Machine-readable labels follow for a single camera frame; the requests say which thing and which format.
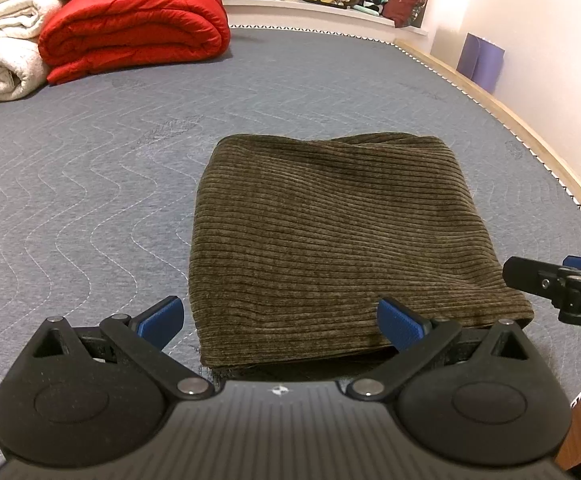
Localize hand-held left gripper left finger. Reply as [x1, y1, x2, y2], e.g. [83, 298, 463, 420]
[30, 296, 214, 402]

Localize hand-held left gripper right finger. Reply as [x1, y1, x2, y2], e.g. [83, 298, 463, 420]
[345, 298, 533, 402]

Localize olive corduroy pants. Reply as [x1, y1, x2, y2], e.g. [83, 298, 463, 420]
[188, 131, 536, 378]

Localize cream fluffy rolled blanket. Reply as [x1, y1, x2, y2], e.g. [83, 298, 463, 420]
[0, 25, 48, 112]

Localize red folded quilt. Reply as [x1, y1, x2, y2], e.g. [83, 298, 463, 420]
[38, 0, 231, 86]

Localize white window ledge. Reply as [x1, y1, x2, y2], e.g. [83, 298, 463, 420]
[223, 0, 428, 43]

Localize wooden bed frame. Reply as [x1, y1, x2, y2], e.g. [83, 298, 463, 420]
[395, 39, 581, 471]

